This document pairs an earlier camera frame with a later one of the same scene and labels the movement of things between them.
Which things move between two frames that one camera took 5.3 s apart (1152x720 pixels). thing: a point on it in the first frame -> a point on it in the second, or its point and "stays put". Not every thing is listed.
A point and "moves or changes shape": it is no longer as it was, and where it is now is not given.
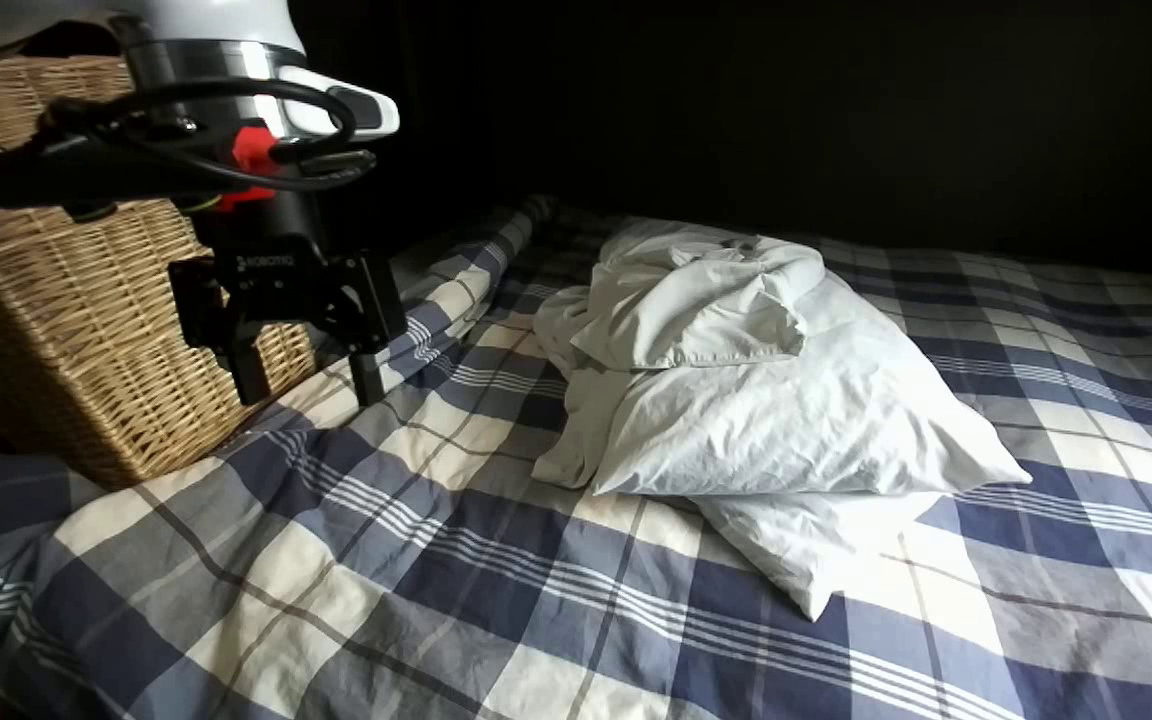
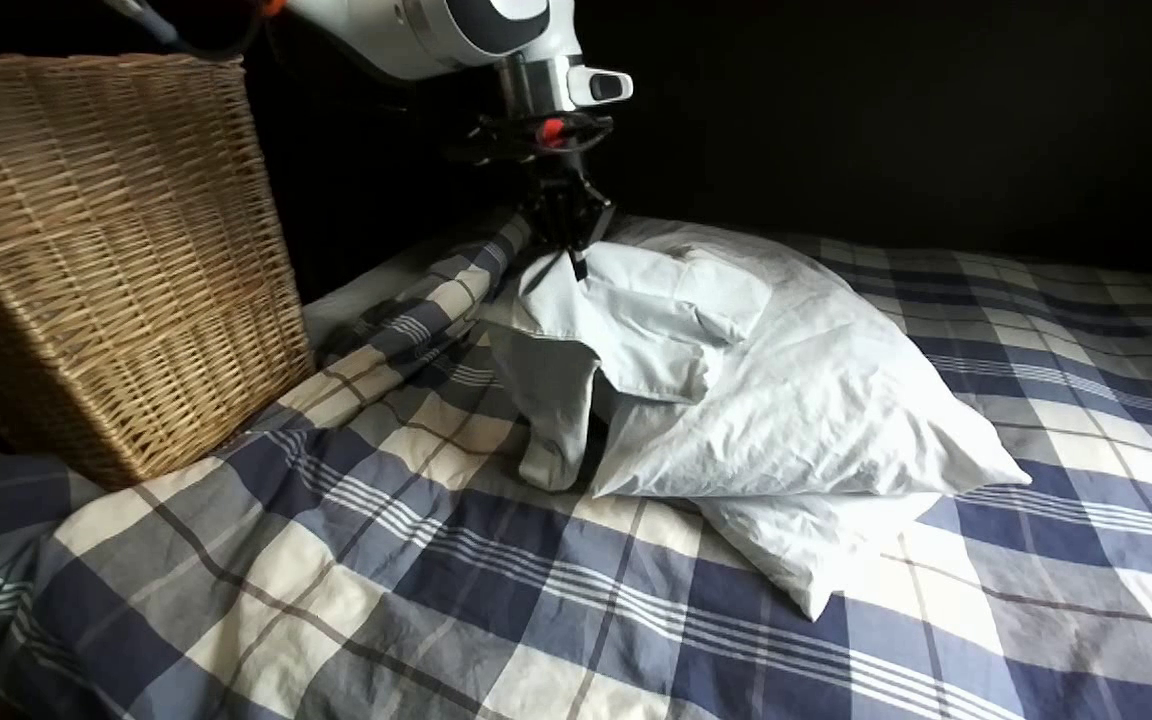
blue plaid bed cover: x=413 y=561 stays put
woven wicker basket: x=59 y=343 stays put
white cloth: x=661 y=300 moves or changes shape
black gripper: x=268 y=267 -> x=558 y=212
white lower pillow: x=816 y=539 stays put
